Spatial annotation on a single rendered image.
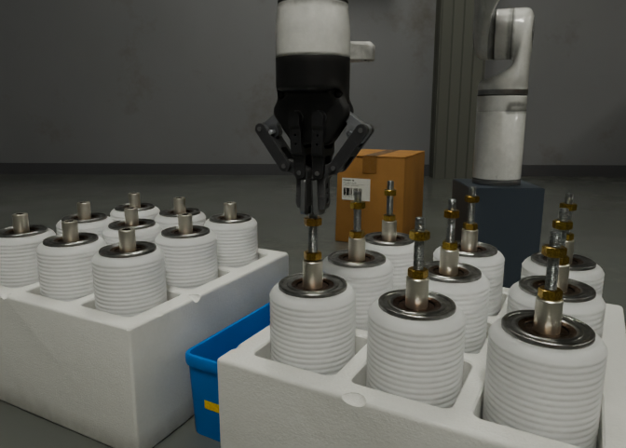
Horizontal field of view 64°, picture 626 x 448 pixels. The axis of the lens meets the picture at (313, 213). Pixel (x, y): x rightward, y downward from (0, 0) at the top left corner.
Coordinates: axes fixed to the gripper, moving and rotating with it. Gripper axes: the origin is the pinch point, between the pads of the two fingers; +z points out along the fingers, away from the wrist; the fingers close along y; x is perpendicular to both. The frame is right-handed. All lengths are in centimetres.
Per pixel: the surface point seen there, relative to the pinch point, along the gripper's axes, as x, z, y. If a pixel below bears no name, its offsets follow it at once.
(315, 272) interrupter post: -0.9, 8.2, 0.6
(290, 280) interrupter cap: -0.3, 9.8, -2.7
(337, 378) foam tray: -5.6, 17.2, 5.1
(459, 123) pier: 300, -2, -26
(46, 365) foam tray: -4.0, 26.1, -39.2
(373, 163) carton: 110, 8, -27
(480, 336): 8.8, 16.6, 17.2
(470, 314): 7.4, 13.5, 16.1
